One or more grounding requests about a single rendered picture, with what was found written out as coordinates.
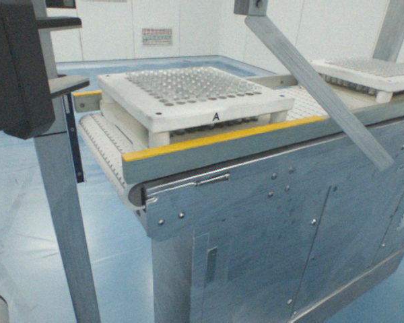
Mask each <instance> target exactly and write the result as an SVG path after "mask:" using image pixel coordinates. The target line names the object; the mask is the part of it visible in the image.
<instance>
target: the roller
mask: <svg viewBox="0 0 404 323"><path fill-rule="evenodd" d="M146 183H148V181H146V182H140V183H138V184H136V185H135V186H133V187H132V188H131V190H130V192H129V200H130V202H131V203H133V204H134V206H136V207H144V206H145V192H144V191H143V187H142V186H144V185H143V184H146Z"/></svg>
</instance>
